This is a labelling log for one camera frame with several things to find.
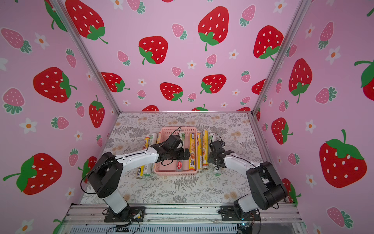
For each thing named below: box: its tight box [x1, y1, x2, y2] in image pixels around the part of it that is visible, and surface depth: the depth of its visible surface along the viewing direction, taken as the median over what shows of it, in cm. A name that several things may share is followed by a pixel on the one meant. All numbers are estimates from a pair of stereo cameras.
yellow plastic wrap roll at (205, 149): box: [202, 129, 209, 171], surface depth 97 cm
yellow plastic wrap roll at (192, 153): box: [188, 132, 196, 172], surface depth 94 cm
